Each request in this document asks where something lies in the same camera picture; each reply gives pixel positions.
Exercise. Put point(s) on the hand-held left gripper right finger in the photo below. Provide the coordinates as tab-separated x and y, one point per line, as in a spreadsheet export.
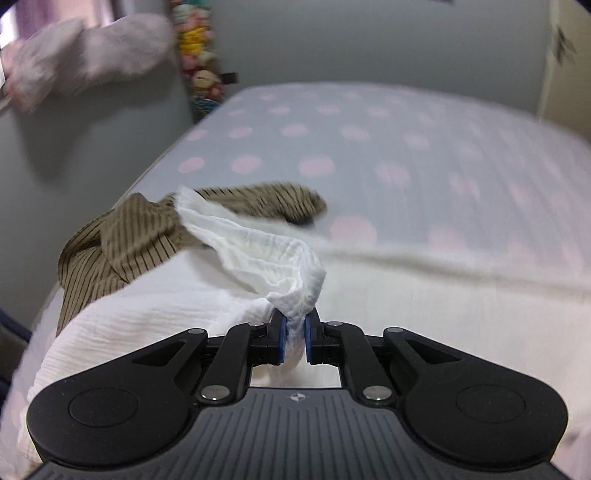
308	339

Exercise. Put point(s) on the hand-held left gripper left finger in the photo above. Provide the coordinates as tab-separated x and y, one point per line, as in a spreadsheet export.
280	337

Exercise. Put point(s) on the white muslin garment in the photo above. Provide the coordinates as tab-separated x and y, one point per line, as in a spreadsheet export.
161	300

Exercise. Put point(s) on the brown striped garment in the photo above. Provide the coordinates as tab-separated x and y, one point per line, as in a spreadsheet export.
120	240

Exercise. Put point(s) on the bed with pink dotted sheet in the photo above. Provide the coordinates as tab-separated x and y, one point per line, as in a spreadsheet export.
369	138

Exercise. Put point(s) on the clear tube of plush toys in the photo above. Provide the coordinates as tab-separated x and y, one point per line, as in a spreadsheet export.
198	55

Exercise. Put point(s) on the cream door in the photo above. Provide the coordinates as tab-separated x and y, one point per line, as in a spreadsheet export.
568	83

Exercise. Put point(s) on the wall socket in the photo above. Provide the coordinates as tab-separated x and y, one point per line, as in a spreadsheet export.
229	78

